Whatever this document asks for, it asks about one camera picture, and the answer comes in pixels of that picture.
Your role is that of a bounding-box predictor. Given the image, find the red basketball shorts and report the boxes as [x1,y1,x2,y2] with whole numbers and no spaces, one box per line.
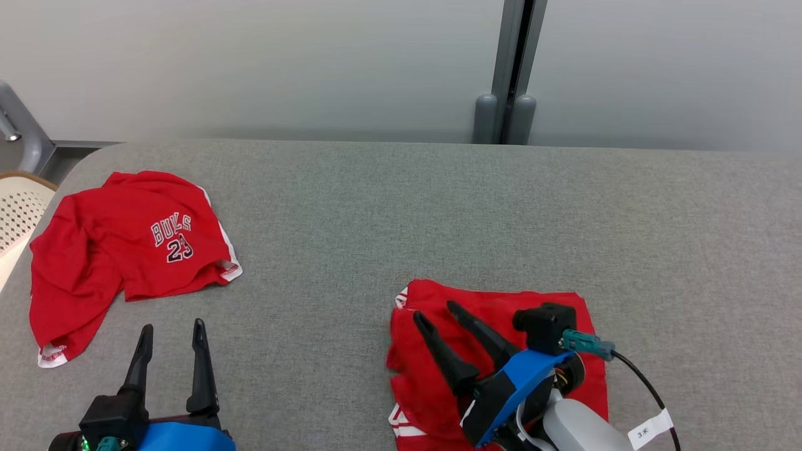
[29,170,244,369]

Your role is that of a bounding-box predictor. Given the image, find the cream perforated laundry basket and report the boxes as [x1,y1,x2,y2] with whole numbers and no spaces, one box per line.
[0,171,58,293]

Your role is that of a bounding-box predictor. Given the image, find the red basketball jersey top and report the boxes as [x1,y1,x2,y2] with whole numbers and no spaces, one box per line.
[387,279,609,451]

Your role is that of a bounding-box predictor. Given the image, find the grey partition post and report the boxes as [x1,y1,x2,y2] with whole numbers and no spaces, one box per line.
[472,0,549,146]

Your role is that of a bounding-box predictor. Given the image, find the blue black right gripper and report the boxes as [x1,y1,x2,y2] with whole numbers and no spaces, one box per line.
[412,301,586,449]

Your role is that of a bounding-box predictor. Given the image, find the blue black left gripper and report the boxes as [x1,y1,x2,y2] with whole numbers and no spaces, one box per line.
[49,318,237,451]

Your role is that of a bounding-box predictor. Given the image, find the white cable label tag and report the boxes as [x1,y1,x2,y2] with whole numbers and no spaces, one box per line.
[627,408,675,451]

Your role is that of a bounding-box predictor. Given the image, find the grey metal frame leg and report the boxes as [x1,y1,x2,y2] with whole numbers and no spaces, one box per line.
[0,80,58,175]

